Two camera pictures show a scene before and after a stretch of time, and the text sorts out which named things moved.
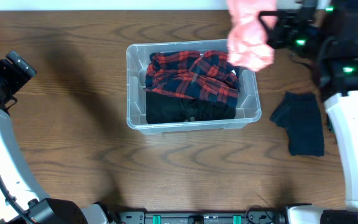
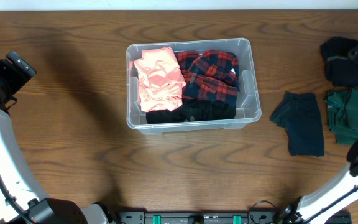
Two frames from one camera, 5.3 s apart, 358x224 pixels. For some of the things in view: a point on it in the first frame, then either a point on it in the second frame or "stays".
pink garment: [247, 46] -> [160, 79]
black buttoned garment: [162, 109] stays
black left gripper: [4, 79] stays
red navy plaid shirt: [193, 74] stays
